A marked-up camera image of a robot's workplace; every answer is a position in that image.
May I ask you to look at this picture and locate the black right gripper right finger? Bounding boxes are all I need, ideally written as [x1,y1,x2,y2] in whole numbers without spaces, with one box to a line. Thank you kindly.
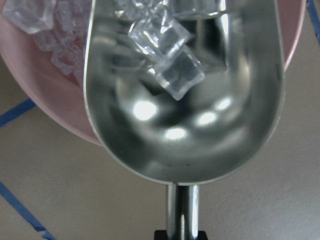
[197,230,208,240]

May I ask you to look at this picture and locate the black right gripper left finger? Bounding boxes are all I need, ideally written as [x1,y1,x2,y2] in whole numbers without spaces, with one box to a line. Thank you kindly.
[153,230,169,240]

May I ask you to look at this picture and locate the metal ice scoop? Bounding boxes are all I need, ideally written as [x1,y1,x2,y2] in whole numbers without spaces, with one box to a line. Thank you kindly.
[83,0,285,240]

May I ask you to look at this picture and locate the clear ice cube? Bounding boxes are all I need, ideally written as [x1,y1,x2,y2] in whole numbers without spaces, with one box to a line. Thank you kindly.
[154,46,205,101]
[128,8,191,62]

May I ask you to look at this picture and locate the pile of clear ice cubes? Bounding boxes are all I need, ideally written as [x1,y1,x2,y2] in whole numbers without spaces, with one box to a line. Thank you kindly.
[2,0,92,86]

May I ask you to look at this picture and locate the pink bowl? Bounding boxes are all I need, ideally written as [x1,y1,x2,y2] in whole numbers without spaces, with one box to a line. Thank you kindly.
[0,0,308,147]

